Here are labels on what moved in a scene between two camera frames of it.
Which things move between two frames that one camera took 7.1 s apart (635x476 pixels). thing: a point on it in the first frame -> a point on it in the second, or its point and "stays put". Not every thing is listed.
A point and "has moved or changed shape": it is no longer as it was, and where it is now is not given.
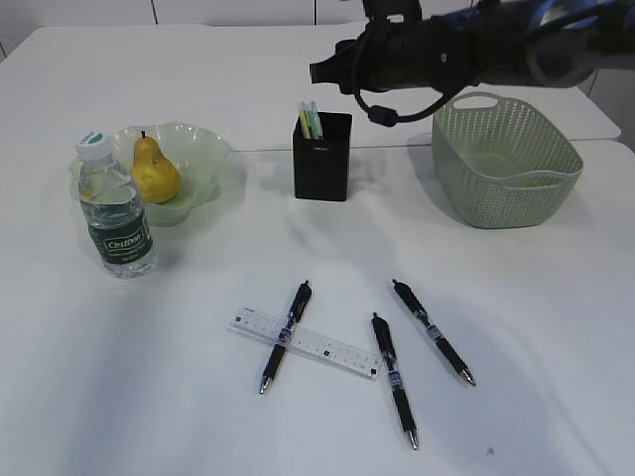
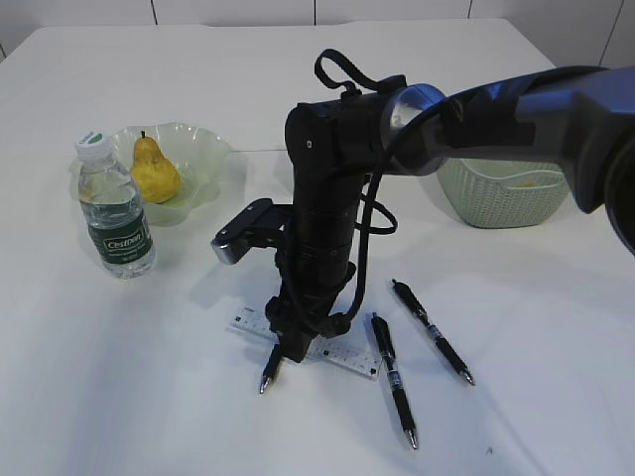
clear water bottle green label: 116,226 stays put
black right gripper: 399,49 -> 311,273
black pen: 444,349 stays put
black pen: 388,352 stays put
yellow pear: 155,178 stays put
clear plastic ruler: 306,342 has moved or changed shape
